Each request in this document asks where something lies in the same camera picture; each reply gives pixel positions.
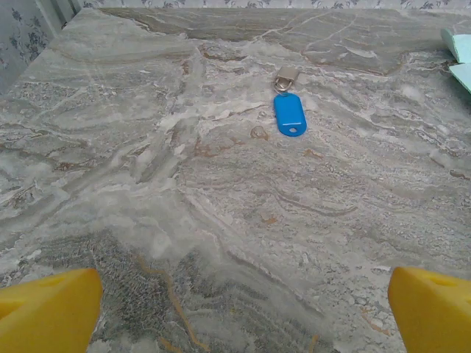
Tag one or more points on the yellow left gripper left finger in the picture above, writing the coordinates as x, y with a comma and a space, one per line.
48, 312

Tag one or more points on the light blue paper box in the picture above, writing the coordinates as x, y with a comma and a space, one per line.
461, 48

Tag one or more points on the blue plastic key tag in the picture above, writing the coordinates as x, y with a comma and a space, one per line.
287, 112

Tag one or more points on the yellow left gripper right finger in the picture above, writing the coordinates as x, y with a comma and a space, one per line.
434, 316

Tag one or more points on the aluminium frame post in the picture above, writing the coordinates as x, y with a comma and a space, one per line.
59, 14

